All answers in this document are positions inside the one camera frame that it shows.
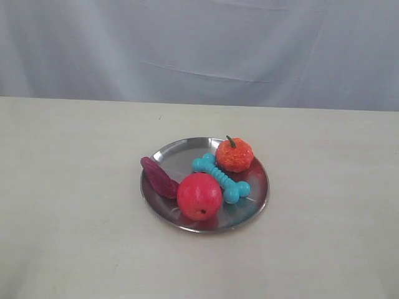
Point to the orange toy pumpkin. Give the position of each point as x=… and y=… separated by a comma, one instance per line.
x=234, y=155

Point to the white backdrop cloth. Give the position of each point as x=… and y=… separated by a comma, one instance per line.
x=303, y=54

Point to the red toy apple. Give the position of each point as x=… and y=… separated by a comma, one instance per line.
x=199, y=197

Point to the purple toy sweet potato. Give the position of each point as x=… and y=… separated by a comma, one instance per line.
x=158, y=178

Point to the teal toy bone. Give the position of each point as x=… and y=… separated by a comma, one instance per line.
x=232, y=191

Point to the round steel plate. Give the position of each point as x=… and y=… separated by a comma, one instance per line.
x=176, y=159

